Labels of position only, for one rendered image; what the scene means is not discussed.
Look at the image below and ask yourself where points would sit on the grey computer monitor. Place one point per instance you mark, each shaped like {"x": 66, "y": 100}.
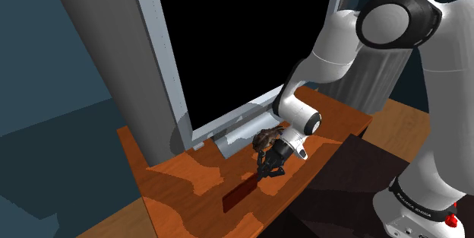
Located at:
{"x": 240, "y": 44}

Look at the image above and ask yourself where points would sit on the grey tall panel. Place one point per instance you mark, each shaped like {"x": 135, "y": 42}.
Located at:
{"x": 111, "y": 63}

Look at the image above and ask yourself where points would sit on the dark red flat book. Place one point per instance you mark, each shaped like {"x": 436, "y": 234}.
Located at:
{"x": 240, "y": 194}

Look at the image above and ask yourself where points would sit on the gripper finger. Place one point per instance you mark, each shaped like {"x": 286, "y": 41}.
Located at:
{"x": 276, "y": 173}
{"x": 260, "y": 165}

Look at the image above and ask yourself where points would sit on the brown lumpy figure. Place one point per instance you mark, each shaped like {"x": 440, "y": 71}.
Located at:
{"x": 264, "y": 139}

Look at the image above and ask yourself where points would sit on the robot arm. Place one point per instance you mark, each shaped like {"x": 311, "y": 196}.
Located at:
{"x": 444, "y": 118}

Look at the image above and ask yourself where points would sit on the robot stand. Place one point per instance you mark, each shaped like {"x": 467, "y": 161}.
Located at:
{"x": 344, "y": 181}

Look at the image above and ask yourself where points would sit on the grey ribbed cylinder bin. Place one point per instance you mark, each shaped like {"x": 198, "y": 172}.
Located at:
{"x": 374, "y": 81}

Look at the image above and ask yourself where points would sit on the orange wooden desk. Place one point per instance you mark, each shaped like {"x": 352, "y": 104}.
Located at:
{"x": 177, "y": 192}

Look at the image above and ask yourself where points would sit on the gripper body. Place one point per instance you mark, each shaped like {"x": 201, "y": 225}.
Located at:
{"x": 277, "y": 155}

